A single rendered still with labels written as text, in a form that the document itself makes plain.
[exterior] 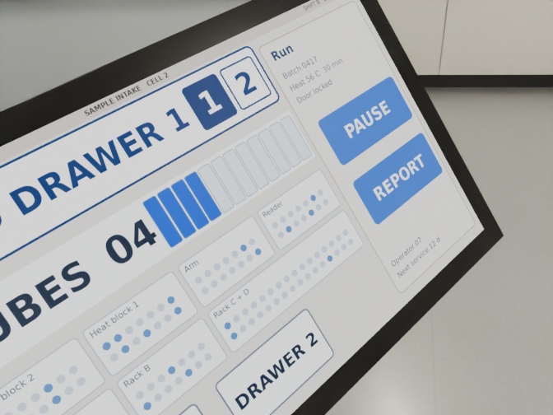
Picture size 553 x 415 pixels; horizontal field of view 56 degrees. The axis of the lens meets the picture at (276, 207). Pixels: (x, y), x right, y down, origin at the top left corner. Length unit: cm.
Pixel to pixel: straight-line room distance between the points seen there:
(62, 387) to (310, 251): 20
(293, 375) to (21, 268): 21
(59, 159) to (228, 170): 12
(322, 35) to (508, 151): 191
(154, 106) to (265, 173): 10
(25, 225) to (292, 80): 23
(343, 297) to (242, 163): 14
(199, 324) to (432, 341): 130
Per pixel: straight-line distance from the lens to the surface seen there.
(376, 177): 47
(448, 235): 51
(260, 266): 40
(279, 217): 41
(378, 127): 48
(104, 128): 38
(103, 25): 125
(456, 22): 253
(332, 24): 49
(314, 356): 42
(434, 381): 157
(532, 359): 167
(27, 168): 37
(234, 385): 40
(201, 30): 43
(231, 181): 40
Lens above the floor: 136
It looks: 42 degrees down
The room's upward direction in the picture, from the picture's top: 8 degrees counter-clockwise
